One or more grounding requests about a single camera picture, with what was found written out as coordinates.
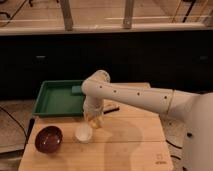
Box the metal frame post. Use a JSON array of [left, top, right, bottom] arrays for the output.
[[123, 0, 134, 29], [60, 0, 73, 31]]

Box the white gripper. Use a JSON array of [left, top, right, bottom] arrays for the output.
[[83, 96, 103, 122]]

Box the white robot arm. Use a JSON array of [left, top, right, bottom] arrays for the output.
[[81, 70, 213, 171]]

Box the white paper cup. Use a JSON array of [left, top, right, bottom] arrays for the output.
[[75, 123, 93, 143]]

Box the dark brown bowl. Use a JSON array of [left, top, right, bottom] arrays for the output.
[[35, 126, 63, 154]]

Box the right metal frame post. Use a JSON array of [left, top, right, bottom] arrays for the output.
[[123, 0, 134, 29]]

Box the small black-edged card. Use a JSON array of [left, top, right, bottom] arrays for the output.
[[103, 103, 119, 114]]

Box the black cable on floor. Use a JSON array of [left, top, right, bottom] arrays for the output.
[[0, 106, 28, 143]]

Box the green plastic tray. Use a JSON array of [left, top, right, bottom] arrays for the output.
[[33, 80, 85, 117]]

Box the left metal frame post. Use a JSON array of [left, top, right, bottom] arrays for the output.
[[60, 0, 73, 31]]

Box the green sponge block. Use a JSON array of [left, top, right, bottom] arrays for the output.
[[71, 86, 82, 95]]

